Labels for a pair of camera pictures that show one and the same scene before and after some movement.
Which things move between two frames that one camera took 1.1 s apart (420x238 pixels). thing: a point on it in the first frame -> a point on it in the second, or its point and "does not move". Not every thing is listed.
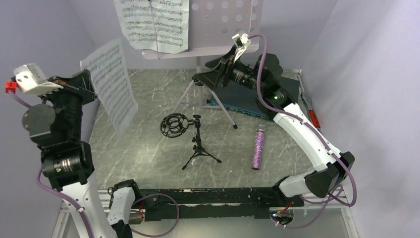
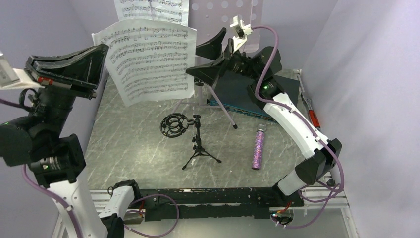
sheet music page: x=110 y=82 -> x=149 y=60
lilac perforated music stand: x=212 y=24 does not move
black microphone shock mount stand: x=174 y=124 does not move
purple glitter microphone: x=258 y=146 does not move
